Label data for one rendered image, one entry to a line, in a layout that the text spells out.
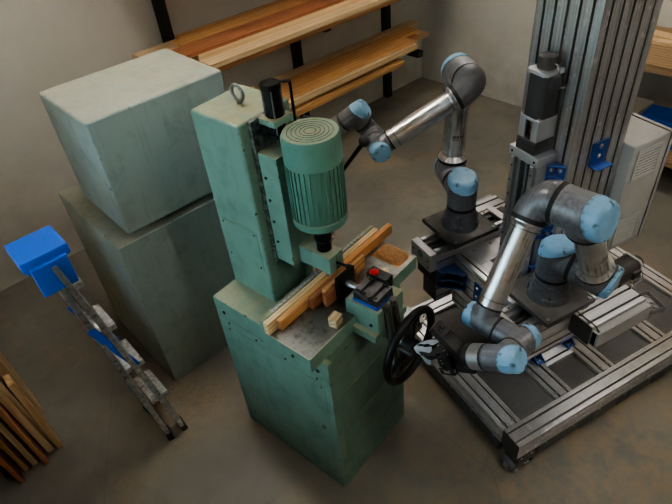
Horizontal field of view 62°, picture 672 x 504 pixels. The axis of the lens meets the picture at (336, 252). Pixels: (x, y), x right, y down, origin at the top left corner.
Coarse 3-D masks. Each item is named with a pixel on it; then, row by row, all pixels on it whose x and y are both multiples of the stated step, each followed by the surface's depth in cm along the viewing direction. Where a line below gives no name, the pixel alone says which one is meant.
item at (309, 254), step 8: (312, 240) 189; (304, 248) 186; (312, 248) 186; (336, 248) 185; (304, 256) 189; (312, 256) 186; (320, 256) 183; (328, 256) 182; (336, 256) 183; (312, 264) 189; (320, 264) 185; (328, 264) 182; (336, 264) 185; (328, 272) 185
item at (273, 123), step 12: (264, 84) 156; (276, 84) 156; (264, 96) 158; (276, 96) 158; (264, 108) 162; (276, 108) 160; (264, 120) 162; (276, 120) 161; (288, 120) 164; (276, 132) 164
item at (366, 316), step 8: (392, 288) 184; (352, 296) 182; (400, 296) 183; (352, 304) 181; (360, 304) 179; (400, 304) 185; (352, 312) 184; (360, 312) 181; (368, 312) 178; (376, 312) 176; (360, 320) 183; (368, 320) 180; (376, 320) 177; (384, 320) 180; (376, 328) 180
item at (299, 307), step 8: (384, 232) 211; (368, 240) 207; (376, 240) 209; (360, 248) 204; (368, 248) 206; (352, 256) 201; (312, 288) 190; (304, 296) 187; (296, 304) 185; (304, 304) 186; (288, 312) 182; (296, 312) 184; (280, 320) 180; (288, 320) 182; (280, 328) 181
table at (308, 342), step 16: (368, 256) 206; (416, 256) 205; (400, 272) 199; (320, 304) 189; (336, 304) 189; (304, 320) 184; (320, 320) 184; (352, 320) 183; (272, 336) 180; (288, 336) 179; (304, 336) 179; (320, 336) 178; (336, 336) 179; (368, 336) 182; (288, 352) 178; (304, 352) 174; (320, 352) 174
